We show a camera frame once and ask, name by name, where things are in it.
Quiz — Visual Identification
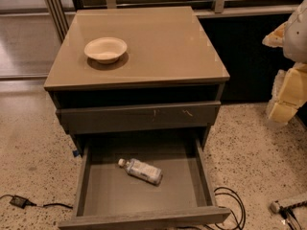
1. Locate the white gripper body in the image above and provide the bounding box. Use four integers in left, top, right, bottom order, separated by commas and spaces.
283, 0, 307, 63

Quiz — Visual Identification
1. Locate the blue tape piece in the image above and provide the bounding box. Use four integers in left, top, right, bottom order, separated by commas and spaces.
72, 149, 80, 157

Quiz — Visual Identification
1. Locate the black looped floor cable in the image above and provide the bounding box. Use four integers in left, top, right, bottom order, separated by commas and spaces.
176, 186, 247, 230

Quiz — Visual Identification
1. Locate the white power strip with cables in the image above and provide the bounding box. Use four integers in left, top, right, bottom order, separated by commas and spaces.
270, 192, 307, 230

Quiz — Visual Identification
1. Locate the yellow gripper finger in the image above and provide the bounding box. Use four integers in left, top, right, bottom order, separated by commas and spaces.
262, 23, 286, 48
267, 63, 307, 125

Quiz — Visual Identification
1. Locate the clear plastic water bottle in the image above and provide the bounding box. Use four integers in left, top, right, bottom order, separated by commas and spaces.
118, 158, 162, 186

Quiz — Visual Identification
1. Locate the closed grey top drawer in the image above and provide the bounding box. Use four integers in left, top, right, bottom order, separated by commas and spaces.
57, 102, 221, 134

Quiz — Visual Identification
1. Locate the open grey middle drawer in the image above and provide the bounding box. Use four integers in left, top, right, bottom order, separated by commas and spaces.
59, 134, 230, 230

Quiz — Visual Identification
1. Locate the black power adapter with cable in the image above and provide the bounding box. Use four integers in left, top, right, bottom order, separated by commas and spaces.
0, 194, 72, 209

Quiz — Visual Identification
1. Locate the white paper bowl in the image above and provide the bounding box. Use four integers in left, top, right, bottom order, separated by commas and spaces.
83, 37, 128, 64

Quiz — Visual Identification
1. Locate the grey drawer cabinet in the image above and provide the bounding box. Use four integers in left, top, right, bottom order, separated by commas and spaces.
44, 7, 229, 150

